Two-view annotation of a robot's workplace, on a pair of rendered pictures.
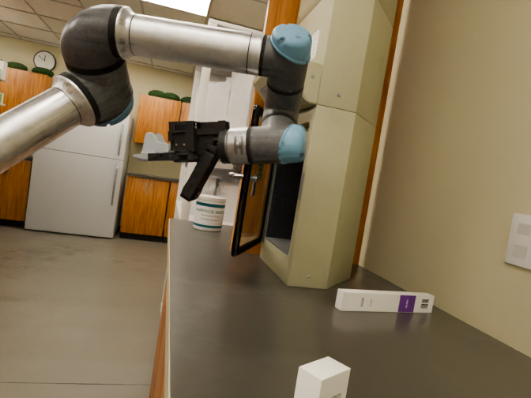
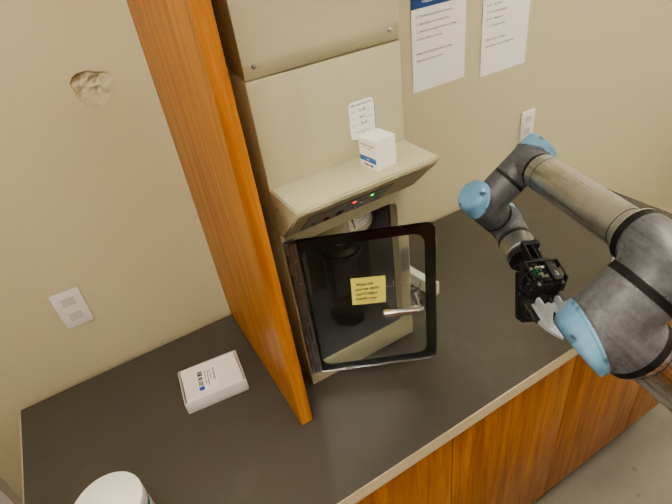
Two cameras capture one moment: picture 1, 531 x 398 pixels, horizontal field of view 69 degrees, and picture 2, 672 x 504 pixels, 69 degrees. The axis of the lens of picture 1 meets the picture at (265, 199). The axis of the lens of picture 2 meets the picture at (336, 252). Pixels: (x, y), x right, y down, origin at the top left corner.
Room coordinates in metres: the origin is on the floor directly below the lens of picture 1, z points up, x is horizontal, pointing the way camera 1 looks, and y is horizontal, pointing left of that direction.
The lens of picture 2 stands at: (1.35, 0.83, 1.93)
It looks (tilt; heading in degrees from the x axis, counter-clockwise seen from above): 35 degrees down; 259
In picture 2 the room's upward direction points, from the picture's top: 9 degrees counter-clockwise
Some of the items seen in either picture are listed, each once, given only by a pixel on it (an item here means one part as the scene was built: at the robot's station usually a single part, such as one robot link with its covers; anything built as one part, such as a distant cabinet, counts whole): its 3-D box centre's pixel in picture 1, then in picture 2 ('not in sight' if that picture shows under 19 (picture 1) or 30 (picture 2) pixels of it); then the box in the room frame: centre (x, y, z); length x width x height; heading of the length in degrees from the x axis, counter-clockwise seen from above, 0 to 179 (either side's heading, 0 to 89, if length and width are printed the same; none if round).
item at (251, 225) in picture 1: (257, 182); (369, 305); (1.14, 0.03, 1.19); 0.30 x 0.01 x 0.40; 168
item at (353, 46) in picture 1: (330, 148); (323, 216); (1.17, -0.17, 1.33); 0.32 x 0.25 x 0.77; 15
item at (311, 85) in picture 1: (280, 91); (358, 195); (1.13, 0.01, 1.46); 0.32 x 0.11 x 0.10; 15
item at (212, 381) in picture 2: not in sight; (213, 380); (1.54, -0.11, 0.96); 0.16 x 0.12 x 0.04; 8
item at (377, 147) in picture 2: not in sight; (377, 149); (1.08, -0.01, 1.54); 0.05 x 0.05 x 0.06; 21
